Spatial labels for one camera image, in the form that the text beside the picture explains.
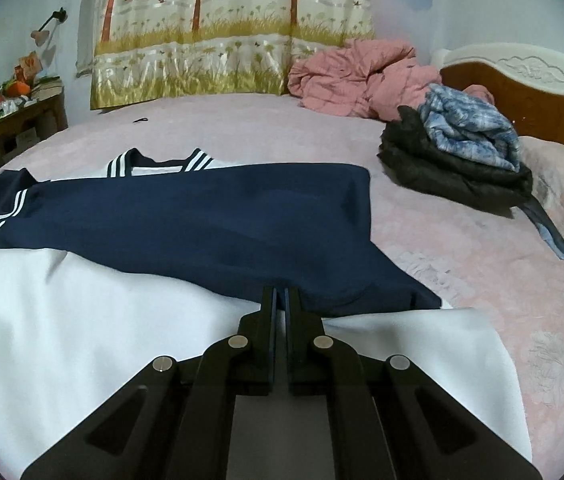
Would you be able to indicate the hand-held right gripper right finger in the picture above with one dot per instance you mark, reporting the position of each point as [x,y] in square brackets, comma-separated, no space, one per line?
[293,320]

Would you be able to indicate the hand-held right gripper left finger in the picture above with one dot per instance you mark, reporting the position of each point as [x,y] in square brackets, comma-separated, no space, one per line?
[268,310]

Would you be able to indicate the white and navy jacket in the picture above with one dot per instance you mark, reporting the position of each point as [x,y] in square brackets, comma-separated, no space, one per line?
[187,220]

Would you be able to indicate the black jacket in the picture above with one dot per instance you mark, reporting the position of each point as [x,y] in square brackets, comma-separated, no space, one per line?
[441,180]

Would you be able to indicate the pink quilt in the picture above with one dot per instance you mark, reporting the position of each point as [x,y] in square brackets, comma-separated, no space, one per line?
[351,80]

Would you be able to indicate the blue plaid garment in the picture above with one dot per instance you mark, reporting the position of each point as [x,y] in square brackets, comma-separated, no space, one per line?
[466,130]

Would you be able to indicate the grey blue garment piece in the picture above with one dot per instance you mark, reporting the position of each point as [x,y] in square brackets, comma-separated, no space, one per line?
[546,230]

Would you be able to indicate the tree print curtain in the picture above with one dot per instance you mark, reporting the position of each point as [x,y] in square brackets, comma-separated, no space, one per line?
[212,35]

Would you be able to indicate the dark wooden side table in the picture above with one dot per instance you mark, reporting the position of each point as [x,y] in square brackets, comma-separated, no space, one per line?
[37,110]

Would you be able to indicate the white and wooden headboard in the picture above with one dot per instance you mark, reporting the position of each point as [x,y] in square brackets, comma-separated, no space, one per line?
[551,110]

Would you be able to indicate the orange plush toy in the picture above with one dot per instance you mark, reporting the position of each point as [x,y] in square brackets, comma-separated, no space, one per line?
[17,88]

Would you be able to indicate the orange paper bag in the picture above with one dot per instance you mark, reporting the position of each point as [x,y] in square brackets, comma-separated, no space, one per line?
[29,67]

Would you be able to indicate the wall lamp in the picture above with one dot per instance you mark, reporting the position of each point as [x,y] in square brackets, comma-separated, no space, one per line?
[54,16]

